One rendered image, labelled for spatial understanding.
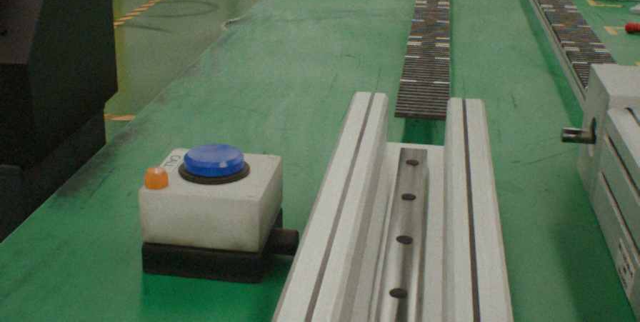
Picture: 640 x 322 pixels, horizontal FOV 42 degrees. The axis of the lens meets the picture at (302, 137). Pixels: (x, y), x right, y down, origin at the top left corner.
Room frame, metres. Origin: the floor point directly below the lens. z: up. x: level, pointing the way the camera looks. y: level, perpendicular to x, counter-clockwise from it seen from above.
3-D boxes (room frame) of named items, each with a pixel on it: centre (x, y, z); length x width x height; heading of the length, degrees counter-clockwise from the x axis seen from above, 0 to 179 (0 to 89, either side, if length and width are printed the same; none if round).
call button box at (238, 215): (0.51, 0.05, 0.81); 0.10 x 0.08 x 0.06; 81
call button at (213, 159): (0.51, 0.06, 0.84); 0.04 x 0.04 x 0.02
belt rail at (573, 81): (1.26, -0.38, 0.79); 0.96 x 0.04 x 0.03; 171
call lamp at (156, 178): (0.49, 0.09, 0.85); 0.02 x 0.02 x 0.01
